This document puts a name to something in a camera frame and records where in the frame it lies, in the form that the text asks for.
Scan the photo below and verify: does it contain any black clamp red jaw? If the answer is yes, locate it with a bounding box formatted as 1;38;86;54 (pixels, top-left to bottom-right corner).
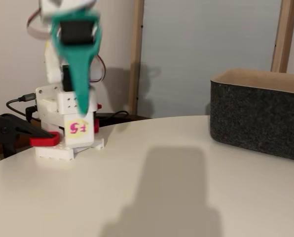
0;113;61;158
92;103;103;134

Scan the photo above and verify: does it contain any black power cable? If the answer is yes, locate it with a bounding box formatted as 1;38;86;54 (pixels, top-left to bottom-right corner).
97;110;131;121

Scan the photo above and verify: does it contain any grey USB cable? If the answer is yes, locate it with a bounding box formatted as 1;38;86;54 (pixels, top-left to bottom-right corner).
5;92;37;117

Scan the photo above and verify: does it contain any light wooden frame post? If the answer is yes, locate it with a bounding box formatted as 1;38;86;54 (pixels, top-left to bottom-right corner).
271;0;294;74
126;0;146;116

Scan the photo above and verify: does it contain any black plug cable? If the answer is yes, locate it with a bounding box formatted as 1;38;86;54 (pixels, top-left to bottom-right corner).
25;105;40;123

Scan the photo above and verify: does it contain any dark grey felt basket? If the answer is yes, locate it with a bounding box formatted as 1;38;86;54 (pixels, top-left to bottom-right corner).
210;68;294;163

